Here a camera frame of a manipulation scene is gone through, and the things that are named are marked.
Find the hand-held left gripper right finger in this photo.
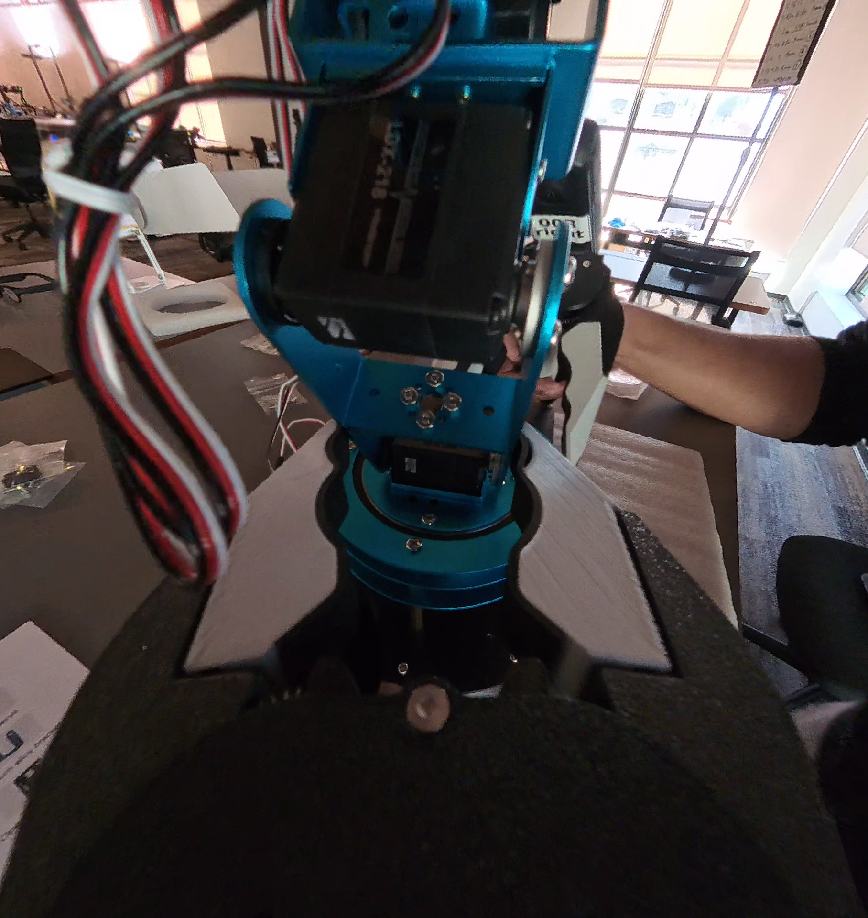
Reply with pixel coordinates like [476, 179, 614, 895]
[508, 432, 675, 691]

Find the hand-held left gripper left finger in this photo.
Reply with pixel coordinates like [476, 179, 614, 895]
[183, 422, 343, 675]

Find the person's right forearm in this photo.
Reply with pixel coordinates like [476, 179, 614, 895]
[613, 301, 868, 449]

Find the dark desk with wooden rim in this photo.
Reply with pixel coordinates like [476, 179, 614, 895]
[0, 258, 256, 404]

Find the person's right hand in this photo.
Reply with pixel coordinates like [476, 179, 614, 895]
[500, 332, 565, 404]

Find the white foam sheet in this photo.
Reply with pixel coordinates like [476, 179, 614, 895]
[534, 423, 739, 632]

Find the multi-pane window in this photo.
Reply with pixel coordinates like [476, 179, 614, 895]
[585, 0, 793, 238]

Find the clear bag of black parts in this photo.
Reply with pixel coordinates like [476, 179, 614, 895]
[0, 439, 87, 509]

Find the instruction manual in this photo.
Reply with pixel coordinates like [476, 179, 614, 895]
[0, 620, 91, 912]

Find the tan roller blind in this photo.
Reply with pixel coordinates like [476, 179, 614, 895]
[728, 0, 868, 288]

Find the paper note sheet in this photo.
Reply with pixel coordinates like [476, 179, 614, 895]
[751, 0, 836, 90]

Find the person's black clothed torso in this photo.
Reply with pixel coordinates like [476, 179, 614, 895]
[817, 699, 868, 918]

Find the loose servo cable with plug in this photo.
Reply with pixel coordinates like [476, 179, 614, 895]
[265, 373, 327, 474]

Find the white foam ring piece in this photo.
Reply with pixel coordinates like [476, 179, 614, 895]
[122, 283, 252, 339]

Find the white cable tie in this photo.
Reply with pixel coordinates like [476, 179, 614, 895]
[43, 168, 146, 216]

